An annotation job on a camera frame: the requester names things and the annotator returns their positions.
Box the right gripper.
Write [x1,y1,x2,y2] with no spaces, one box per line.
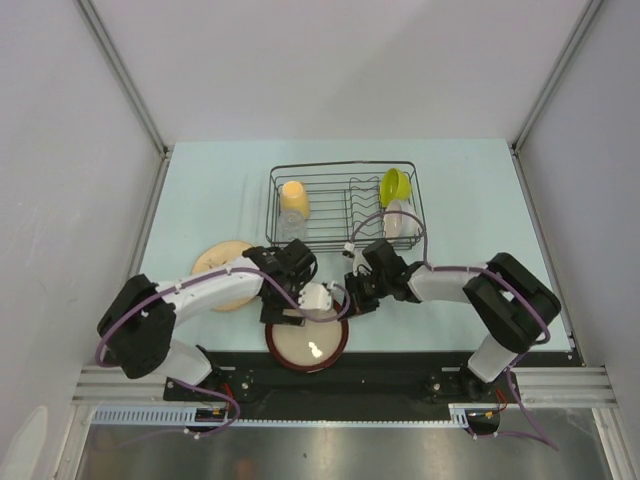
[338,270,390,320]

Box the red rimmed round plate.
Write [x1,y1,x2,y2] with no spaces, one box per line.
[265,320,349,373]

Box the beige bird pattern plate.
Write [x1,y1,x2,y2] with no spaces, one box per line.
[189,240,260,312]

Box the clear plastic cup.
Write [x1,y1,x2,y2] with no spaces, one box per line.
[277,210,307,242]

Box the white bowl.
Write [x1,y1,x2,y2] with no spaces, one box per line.
[383,199,422,240]

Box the black wire dish rack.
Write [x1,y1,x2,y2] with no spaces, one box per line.
[265,160,424,253]

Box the yellow mug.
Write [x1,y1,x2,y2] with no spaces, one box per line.
[280,180,310,219]

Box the green bowl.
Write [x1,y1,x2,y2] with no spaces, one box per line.
[379,168,412,208]

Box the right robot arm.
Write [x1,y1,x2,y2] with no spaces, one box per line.
[343,239,561,401]

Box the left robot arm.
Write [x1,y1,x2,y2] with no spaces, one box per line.
[95,239,317,400]

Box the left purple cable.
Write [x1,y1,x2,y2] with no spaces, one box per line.
[94,267,349,444]

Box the purple cable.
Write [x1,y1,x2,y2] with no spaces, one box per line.
[342,210,559,451]
[94,267,349,444]

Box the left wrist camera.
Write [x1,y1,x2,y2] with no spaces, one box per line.
[298,282,333,311]

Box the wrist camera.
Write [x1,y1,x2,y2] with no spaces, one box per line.
[342,242,371,276]
[298,282,333,311]

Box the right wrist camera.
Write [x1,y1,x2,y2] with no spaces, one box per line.
[342,242,371,276]

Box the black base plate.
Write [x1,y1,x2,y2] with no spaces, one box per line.
[164,347,584,422]

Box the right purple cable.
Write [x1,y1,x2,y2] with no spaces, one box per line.
[342,210,559,451]

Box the white cable duct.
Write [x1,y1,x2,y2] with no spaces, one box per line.
[92,406,468,428]

